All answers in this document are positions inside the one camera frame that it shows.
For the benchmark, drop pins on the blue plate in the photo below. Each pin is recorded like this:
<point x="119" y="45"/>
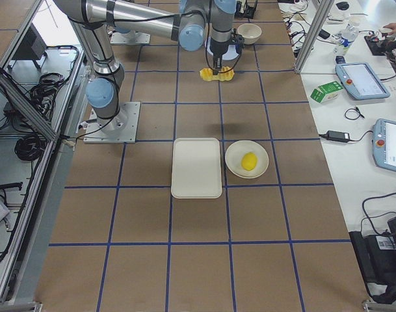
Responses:
<point x="231" y="53"/>

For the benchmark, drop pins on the blue teach pendant near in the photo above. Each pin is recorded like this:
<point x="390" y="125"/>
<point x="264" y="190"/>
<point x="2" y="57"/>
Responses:
<point x="384" y="144"/>

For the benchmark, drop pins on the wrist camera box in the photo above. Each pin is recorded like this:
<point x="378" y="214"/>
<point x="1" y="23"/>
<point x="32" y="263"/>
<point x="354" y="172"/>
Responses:
<point x="238" y="41"/>

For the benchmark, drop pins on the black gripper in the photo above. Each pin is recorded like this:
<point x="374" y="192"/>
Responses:
<point x="219" y="49"/>

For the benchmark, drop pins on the black equipment case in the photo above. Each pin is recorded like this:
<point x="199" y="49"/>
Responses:
<point x="376" y="256"/>

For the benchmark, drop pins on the black power adapter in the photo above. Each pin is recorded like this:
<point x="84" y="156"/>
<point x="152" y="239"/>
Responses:
<point x="337" y="136"/>

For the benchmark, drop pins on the green white carton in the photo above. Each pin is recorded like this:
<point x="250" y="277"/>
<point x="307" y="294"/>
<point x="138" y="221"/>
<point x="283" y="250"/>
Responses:
<point x="326" y="92"/>

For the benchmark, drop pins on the clear plastic bottle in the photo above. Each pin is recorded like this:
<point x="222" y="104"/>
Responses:
<point x="347" y="36"/>

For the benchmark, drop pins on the cream round plate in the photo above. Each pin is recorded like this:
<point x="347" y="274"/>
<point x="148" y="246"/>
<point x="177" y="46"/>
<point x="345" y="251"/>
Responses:
<point x="235" y="153"/>

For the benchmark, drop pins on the aluminium frame post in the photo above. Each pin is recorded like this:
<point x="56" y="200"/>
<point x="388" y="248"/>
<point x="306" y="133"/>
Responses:
<point x="313" y="32"/>

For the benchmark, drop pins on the blue teach pendant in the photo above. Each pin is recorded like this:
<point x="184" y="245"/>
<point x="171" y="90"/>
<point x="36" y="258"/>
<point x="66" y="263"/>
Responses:
<point x="384" y="144"/>
<point x="360" y="81"/>

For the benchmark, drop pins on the blue teach pendant far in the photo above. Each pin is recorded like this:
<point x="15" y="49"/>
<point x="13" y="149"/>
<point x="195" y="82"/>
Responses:
<point x="360" y="81"/>

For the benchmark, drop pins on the black dish rack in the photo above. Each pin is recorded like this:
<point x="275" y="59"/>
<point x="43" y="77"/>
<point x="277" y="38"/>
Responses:
<point x="244" y="9"/>

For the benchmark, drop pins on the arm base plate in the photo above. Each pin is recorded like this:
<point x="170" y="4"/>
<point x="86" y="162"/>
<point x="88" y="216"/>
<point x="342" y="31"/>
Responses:
<point x="131" y="38"/>
<point x="122" y="128"/>

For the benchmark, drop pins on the white bowl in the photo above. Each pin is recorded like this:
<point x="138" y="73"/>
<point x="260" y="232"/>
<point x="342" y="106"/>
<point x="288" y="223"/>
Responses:
<point x="250" y="32"/>

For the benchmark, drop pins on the white rectangular tray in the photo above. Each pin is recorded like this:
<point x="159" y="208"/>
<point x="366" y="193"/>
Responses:
<point x="196" y="168"/>

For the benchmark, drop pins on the yellow toy lemon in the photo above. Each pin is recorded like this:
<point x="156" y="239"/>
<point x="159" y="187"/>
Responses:
<point x="249" y="161"/>

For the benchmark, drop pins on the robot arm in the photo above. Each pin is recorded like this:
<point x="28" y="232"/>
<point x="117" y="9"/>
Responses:
<point x="196" y="23"/>

